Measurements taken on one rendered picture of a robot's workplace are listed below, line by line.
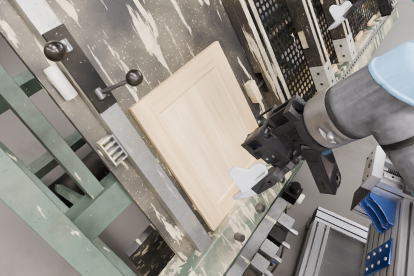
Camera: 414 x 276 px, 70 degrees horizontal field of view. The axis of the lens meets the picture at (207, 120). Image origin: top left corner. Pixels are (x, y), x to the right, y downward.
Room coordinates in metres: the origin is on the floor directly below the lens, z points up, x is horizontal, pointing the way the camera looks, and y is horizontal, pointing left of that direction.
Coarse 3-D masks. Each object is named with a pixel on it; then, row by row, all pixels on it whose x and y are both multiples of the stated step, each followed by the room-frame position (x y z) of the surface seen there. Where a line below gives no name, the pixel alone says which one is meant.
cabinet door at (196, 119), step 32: (192, 64) 0.69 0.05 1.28; (224, 64) 0.75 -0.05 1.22; (160, 96) 0.56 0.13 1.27; (192, 96) 0.62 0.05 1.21; (224, 96) 0.68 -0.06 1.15; (160, 128) 0.50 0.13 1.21; (192, 128) 0.54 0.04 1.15; (224, 128) 0.60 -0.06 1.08; (192, 160) 0.47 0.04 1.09; (224, 160) 0.52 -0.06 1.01; (256, 160) 0.58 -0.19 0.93; (192, 192) 0.40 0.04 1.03; (224, 192) 0.44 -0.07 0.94
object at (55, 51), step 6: (48, 42) 0.43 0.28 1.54; (54, 42) 0.43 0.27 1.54; (60, 42) 0.50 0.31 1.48; (66, 42) 0.51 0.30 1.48; (48, 48) 0.41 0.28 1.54; (54, 48) 0.41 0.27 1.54; (60, 48) 0.42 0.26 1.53; (66, 48) 0.49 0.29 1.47; (72, 48) 0.51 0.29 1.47; (48, 54) 0.41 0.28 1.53; (54, 54) 0.41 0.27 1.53; (60, 54) 0.41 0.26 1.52; (66, 54) 0.42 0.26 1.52; (54, 60) 0.41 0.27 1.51; (60, 60) 0.41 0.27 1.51
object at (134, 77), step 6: (132, 72) 0.46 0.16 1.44; (138, 72) 0.47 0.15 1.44; (126, 78) 0.45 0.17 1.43; (132, 78) 0.45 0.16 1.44; (138, 78) 0.45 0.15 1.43; (114, 84) 0.47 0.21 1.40; (120, 84) 0.46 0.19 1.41; (132, 84) 0.45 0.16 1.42; (138, 84) 0.45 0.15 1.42; (96, 90) 0.46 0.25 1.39; (102, 90) 0.47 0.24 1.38; (108, 90) 0.46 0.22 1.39; (96, 96) 0.46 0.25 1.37; (102, 96) 0.46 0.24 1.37
